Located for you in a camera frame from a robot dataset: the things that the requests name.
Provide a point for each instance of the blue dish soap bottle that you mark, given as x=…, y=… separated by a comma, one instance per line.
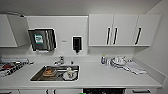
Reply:
x=103, y=60

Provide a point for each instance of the small white bottle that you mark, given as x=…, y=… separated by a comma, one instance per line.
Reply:
x=107, y=62

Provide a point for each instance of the chrome sink faucet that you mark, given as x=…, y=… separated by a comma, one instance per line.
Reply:
x=60, y=60

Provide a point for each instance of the white cup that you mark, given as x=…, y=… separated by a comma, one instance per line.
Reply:
x=69, y=73

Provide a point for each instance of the stack of white plates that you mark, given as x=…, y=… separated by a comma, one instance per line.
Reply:
x=119, y=61

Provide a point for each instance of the brown bowl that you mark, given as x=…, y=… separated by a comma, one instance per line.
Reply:
x=49, y=72

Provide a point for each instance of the dark paper towel dispenser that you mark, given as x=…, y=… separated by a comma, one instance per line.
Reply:
x=40, y=39

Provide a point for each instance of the steel kitchen sink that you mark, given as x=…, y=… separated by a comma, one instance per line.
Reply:
x=36, y=76

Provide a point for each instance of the white drawer cabinet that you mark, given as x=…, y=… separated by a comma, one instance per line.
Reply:
x=9, y=91
x=141, y=91

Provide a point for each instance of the black wall soap dispenser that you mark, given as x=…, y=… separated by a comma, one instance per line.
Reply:
x=77, y=44

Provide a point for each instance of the white wall outlet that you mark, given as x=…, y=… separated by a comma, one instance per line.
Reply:
x=63, y=40

